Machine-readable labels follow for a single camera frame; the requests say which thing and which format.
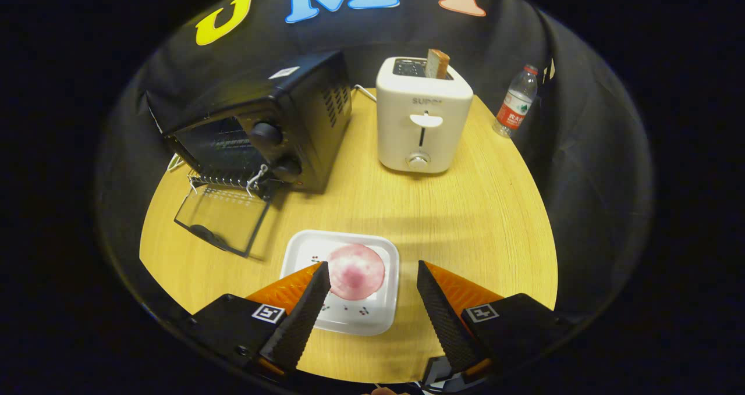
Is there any toasted bread slice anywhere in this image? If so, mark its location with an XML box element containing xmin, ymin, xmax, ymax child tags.
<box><xmin>425</xmin><ymin>48</ymin><xmax>450</xmax><ymax>80</ymax></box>

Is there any white pop-up toaster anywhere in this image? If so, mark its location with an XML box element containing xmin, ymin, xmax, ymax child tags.
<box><xmin>375</xmin><ymin>56</ymin><xmax>474</xmax><ymax>175</ymax></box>

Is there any clear plastic water bottle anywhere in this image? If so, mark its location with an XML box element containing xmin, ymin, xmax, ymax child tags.
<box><xmin>492</xmin><ymin>65</ymin><xmax>539</xmax><ymax>138</ymax></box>

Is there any black toaster oven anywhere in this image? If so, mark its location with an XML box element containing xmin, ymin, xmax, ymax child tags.
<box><xmin>146</xmin><ymin>50</ymin><xmax>353</xmax><ymax>259</ymax></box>

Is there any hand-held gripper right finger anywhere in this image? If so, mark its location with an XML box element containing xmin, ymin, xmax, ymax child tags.
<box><xmin>417</xmin><ymin>260</ymin><xmax>583</xmax><ymax>384</ymax></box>

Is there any white square plate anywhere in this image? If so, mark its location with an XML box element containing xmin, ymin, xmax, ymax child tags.
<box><xmin>280</xmin><ymin>230</ymin><xmax>400</xmax><ymax>336</ymax></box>

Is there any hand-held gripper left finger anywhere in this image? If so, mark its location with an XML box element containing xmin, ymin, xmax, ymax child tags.
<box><xmin>186</xmin><ymin>261</ymin><xmax>332</xmax><ymax>378</ymax></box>

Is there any pink round ham slice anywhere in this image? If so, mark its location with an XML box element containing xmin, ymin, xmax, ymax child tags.
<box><xmin>326</xmin><ymin>244</ymin><xmax>386</xmax><ymax>301</ymax></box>

